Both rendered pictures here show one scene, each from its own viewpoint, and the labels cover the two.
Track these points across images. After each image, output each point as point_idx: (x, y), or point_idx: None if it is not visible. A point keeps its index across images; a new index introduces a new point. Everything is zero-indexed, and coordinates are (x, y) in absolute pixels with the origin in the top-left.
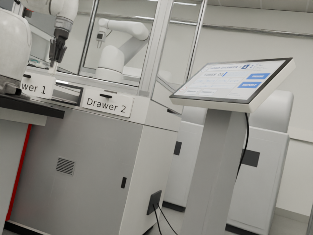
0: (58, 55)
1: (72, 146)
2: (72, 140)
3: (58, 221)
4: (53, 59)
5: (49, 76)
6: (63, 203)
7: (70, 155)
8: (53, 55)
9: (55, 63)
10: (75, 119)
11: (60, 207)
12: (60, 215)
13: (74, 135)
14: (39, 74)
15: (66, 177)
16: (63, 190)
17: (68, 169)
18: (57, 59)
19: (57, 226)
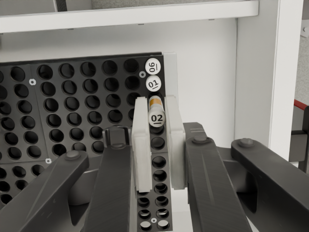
0: (132, 198)
1: (40, 3)
2: (35, 8)
3: (87, 7)
4: (220, 149)
5: (301, 10)
6: (80, 3)
7: (51, 5)
8: (265, 158)
9: (176, 123)
10: (2, 11)
11: (82, 7)
12: (85, 4)
13: (28, 4)
14: (294, 86)
15: (67, 5)
16: (75, 9)
17: (63, 4)
18: (132, 160)
19: (89, 7)
